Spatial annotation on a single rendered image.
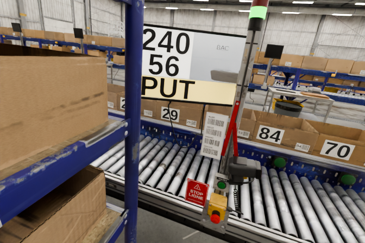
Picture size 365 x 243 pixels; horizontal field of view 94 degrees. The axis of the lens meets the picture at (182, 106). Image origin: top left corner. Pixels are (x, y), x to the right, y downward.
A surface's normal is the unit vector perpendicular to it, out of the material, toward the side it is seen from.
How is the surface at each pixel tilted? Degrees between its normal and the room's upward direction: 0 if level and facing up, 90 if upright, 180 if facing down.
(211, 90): 86
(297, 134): 90
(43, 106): 91
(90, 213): 90
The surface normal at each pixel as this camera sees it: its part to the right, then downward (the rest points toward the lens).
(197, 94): 0.04, 0.24
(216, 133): -0.30, 0.26
